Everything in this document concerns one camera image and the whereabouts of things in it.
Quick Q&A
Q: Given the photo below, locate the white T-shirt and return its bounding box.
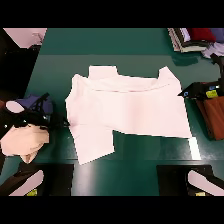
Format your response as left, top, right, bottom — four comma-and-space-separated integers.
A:
64, 64, 194, 166

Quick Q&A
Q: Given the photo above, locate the pale lilac garment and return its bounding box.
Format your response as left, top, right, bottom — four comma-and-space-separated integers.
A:
201, 41, 224, 60

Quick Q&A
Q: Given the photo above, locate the red garment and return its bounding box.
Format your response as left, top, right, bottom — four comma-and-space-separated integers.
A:
189, 27, 217, 43

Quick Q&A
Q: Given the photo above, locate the dark blue garment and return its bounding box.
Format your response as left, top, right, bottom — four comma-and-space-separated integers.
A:
14, 94, 55, 116

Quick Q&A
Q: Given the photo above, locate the brown garment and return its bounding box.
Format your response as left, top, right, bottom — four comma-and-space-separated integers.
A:
195, 97, 224, 142

